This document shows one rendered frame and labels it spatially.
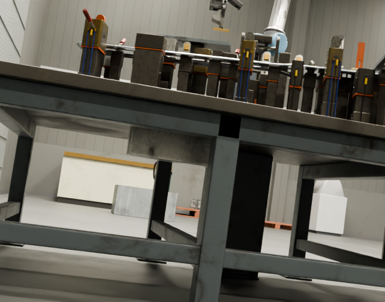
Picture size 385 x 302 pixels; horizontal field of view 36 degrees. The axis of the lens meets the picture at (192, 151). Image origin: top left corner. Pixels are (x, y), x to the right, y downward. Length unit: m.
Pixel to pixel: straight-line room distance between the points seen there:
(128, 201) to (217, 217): 6.68
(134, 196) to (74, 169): 2.05
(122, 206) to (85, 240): 6.68
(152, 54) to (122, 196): 6.13
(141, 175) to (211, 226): 8.49
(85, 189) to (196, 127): 8.48
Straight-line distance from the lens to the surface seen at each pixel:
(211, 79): 2.59
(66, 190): 10.30
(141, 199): 8.55
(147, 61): 2.48
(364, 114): 2.42
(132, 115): 1.84
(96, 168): 10.30
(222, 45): 2.96
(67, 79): 1.81
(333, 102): 2.40
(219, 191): 1.87
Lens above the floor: 0.38
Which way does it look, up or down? 5 degrees up
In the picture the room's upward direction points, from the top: 8 degrees clockwise
